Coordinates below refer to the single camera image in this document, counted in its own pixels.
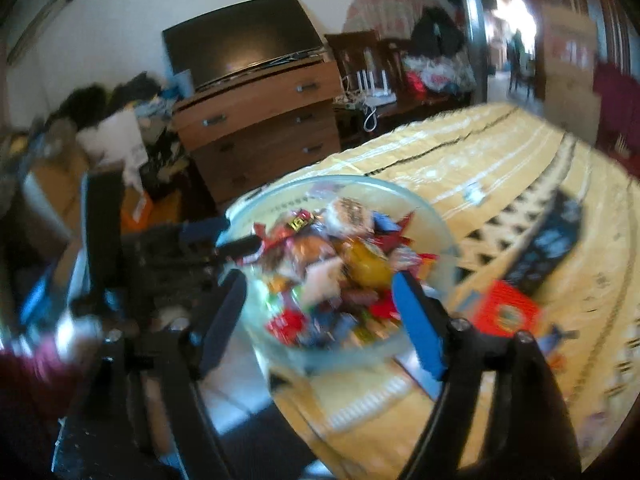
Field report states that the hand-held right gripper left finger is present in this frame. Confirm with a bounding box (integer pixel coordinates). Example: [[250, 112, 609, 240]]
[[52, 269, 250, 480]]

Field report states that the heap of clutter beside dresser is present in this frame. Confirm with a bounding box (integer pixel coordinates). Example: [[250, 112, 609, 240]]
[[0, 72, 193, 241]]

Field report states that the wooden wardrobe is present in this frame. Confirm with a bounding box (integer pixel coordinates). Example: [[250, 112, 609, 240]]
[[522, 0, 640, 86]]

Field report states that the black box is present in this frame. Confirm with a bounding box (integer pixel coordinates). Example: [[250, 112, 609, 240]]
[[502, 187, 586, 297]]

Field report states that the heap of plastic bags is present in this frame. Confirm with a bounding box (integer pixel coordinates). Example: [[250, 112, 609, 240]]
[[402, 55, 477, 97]]

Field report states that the white router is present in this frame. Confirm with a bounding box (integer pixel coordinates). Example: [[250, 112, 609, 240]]
[[344, 70, 397, 107]]

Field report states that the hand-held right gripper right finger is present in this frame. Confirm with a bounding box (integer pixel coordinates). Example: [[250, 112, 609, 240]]
[[391, 271, 585, 480]]

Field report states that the dark wooden chair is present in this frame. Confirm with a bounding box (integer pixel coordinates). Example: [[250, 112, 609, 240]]
[[325, 30, 388, 92]]

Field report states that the dark wooden side table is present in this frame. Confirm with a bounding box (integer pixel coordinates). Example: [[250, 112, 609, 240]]
[[334, 87, 475, 152]]

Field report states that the pink striped round cover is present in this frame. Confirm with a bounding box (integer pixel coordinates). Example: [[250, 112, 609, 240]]
[[342, 0, 442, 36]]

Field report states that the black jacket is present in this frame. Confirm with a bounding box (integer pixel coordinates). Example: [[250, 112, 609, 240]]
[[410, 6, 467, 58]]

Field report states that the glass bowl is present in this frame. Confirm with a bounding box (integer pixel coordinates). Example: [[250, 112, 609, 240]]
[[222, 175, 463, 377]]

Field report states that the cardboard box with red print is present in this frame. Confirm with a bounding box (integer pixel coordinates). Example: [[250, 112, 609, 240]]
[[542, 4, 599, 75]]

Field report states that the maroon jacket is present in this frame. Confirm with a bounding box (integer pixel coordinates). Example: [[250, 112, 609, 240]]
[[592, 62, 640, 177]]

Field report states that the yellow patterned bedspread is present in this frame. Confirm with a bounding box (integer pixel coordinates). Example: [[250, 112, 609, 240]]
[[220, 102, 640, 480]]

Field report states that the black television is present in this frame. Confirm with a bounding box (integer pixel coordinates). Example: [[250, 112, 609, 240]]
[[161, 0, 328, 93]]

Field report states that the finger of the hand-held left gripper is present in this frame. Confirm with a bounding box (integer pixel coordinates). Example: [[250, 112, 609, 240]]
[[181, 216, 232, 243], [215, 236, 262, 261]]

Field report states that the pile of snack packets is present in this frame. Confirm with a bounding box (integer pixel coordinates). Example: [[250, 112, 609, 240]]
[[250, 197, 441, 352]]

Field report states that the plain cardboard box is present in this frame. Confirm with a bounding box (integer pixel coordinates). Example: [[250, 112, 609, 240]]
[[544, 67, 602, 147]]

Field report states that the wooden dresser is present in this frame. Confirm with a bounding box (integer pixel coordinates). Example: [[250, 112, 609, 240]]
[[172, 55, 347, 206]]

